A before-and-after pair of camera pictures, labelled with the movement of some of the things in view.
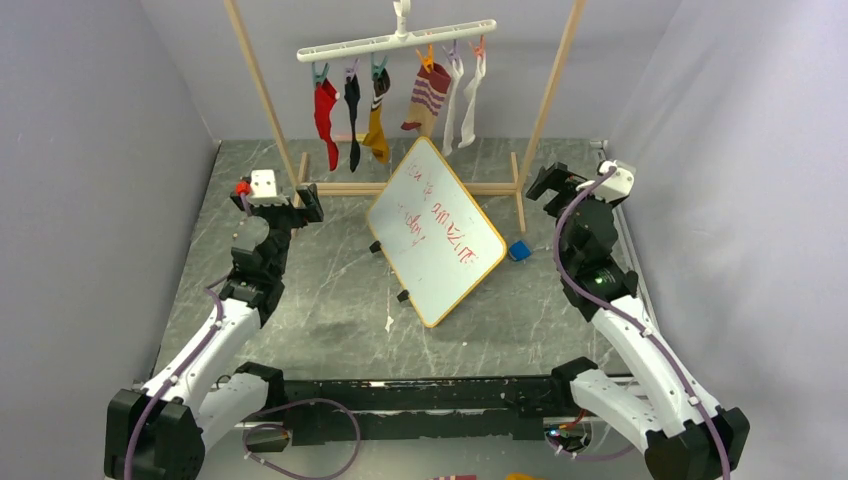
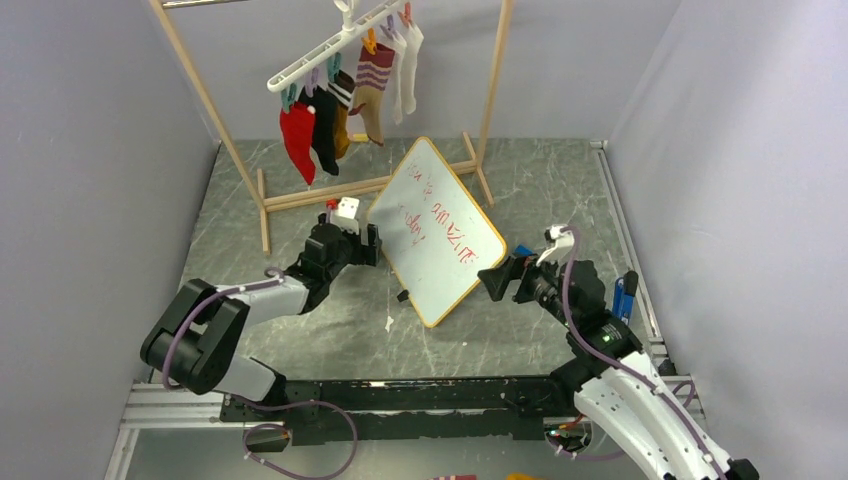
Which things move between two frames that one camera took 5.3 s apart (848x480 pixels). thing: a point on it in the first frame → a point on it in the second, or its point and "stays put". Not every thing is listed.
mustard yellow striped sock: (377, 135) → (340, 93)
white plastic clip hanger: (402, 8) → (352, 27)
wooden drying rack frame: (300, 172) → (253, 176)
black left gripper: (307, 195) → (367, 254)
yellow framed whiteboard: (436, 237) stays put
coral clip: (478, 51) → (406, 16)
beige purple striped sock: (429, 93) → (372, 76)
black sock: (352, 98) → (324, 135)
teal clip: (377, 69) → (333, 66)
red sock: (325, 95) → (298, 127)
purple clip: (350, 72) → (312, 85)
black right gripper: (557, 178) → (496, 278)
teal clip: (319, 78) → (288, 97)
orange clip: (428, 61) → (370, 42)
